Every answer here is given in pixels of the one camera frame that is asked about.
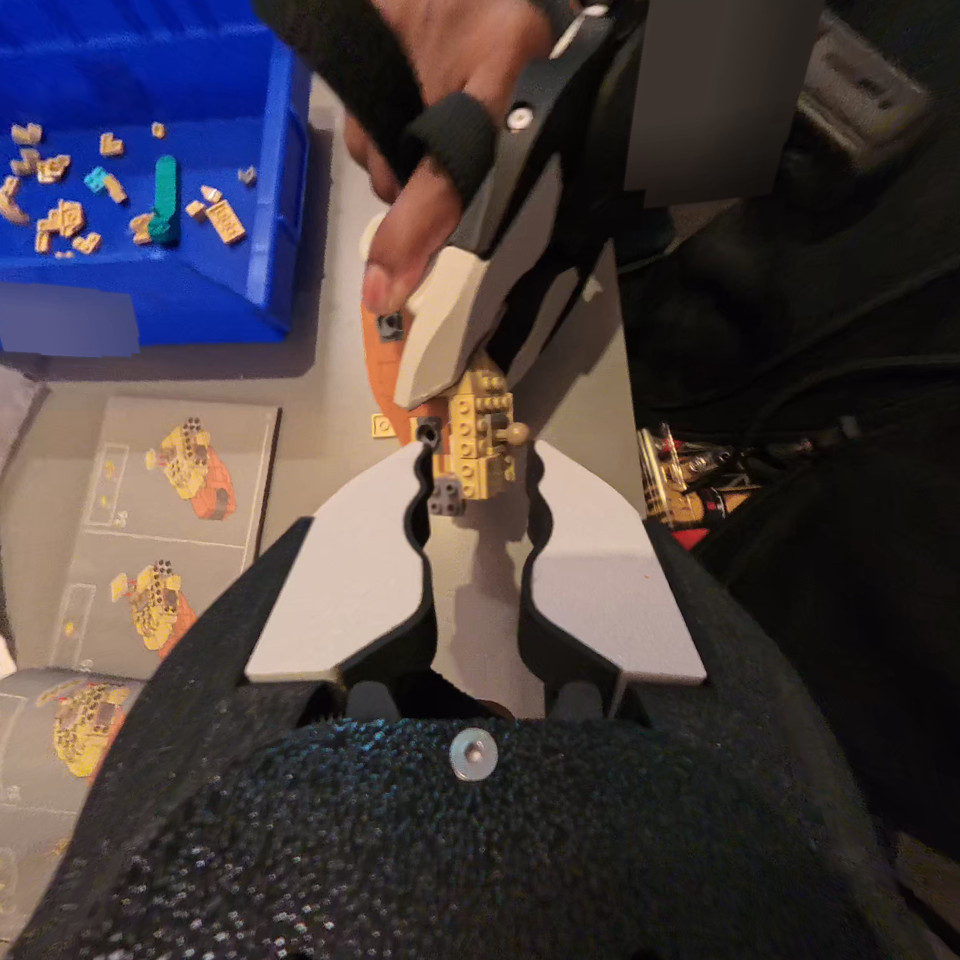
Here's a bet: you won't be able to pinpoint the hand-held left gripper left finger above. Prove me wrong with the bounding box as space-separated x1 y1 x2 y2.
243 440 436 685

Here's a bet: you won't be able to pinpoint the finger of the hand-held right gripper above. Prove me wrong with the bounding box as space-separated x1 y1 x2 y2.
500 245 604 385
390 155 567 411

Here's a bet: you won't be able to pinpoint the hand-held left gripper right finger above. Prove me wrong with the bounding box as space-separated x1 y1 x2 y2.
519 440 708 688

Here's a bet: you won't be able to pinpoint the tan brick model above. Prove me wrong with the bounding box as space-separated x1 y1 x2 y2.
360 308 531 520

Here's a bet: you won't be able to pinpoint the blue plastic bin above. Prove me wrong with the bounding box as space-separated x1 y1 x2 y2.
0 0 313 358

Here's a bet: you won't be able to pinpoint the grey desk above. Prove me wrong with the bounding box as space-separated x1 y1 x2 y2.
0 75 649 721

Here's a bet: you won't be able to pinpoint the person's right hand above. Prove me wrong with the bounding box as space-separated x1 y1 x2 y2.
342 0 574 319

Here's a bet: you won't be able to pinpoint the colourful printed box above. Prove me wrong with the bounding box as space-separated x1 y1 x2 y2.
638 425 759 553

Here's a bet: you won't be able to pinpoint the grey instruction booklet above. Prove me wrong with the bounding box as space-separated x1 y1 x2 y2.
0 395 282 901

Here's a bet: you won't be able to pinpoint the green brick separator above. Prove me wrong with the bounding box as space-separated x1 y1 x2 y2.
147 155 181 244

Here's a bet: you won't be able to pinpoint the scattered tan bricks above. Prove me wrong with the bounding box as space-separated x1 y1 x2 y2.
0 117 256 259

